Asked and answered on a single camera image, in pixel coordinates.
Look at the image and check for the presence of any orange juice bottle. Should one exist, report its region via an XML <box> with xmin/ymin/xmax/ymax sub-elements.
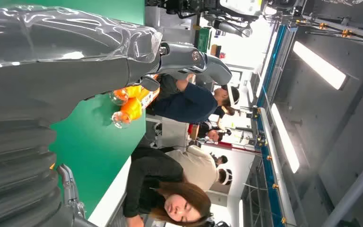
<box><xmin>111</xmin><ymin>87</ymin><xmax>161</xmax><ymax>130</ymax></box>
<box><xmin>109</xmin><ymin>84</ymin><xmax>143</xmax><ymax>106</ymax></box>

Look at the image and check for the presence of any green table mat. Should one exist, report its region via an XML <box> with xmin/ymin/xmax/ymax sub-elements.
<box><xmin>0</xmin><ymin>0</ymin><xmax>147</xmax><ymax>220</ymax></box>

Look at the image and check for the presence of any white desk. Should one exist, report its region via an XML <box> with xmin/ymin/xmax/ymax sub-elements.
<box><xmin>87</xmin><ymin>156</ymin><xmax>133</xmax><ymax>227</ymax></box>

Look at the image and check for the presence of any person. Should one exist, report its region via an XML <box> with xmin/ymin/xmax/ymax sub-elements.
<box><xmin>165</xmin><ymin>144</ymin><xmax>234</xmax><ymax>192</ymax></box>
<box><xmin>147</xmin><ymin>74</ymin><xmax>242</xmax><ymax>125</ymax></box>
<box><xmin>188</xmin><ymin>120</ymin><xmax>232</xmax><ymax>143</ymax></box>
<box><xmin>209</xmin><ymin>152</ymin><xmax>229</xmax><ymax>166</ymax></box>
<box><xmin>122</xmin><ymin>146</ymin><xmax>214</xmax><ymax>227</ymax></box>

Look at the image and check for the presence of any green crate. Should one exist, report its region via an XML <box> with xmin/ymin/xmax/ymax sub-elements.
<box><xmin>197</xmin><ymin>27</ymin><xmax>213</xmax><ymax>53</ymax></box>

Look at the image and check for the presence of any ceiling light panel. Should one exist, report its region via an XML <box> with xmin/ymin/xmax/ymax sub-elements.
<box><xmin>238</xmin><ymin>199</ymin><xmax>245</xmax><ymax>227</ymax></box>
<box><xmin>292</xmin><ymin>41</ymin><xmax>348</xmax><ymax>91</ymax></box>
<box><xmin>270</xmin><ymin>103</ymin><xmax>301</xmax><ymax>175</ymax></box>

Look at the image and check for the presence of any grey ceiling pipe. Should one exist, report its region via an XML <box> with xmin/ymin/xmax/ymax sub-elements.
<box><xmin>320</xmin><ymin>147</ymin><xmax>363</xmax><ymax>227</ymax></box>

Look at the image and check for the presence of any blue white overhead rail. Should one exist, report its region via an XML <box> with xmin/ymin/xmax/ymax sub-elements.
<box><xmin>254</xmin><ymin>24</ymin><xmax>298</xmax><ymax>227</ymax></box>

